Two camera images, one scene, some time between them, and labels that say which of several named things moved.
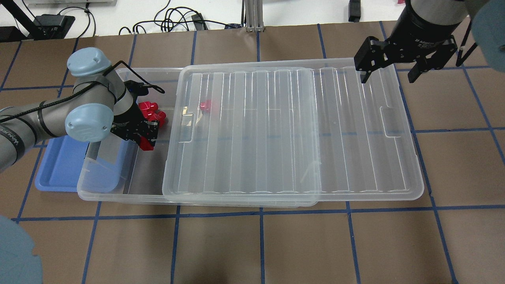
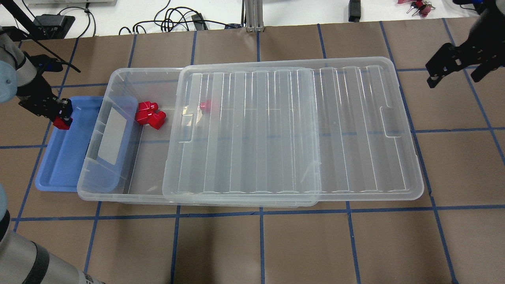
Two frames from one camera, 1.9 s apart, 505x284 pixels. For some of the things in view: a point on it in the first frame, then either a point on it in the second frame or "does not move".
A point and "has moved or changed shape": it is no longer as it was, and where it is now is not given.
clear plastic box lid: x=288 y=132 does not move
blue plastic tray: x=68 y=165 does not move
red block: x=144 y=145 has moved or changed shape
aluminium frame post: x=254 y=16 does not move
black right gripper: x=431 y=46 → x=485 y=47
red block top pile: x=161 y=116 does not move
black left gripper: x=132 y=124 → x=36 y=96
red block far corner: x=206 y=105 does not move
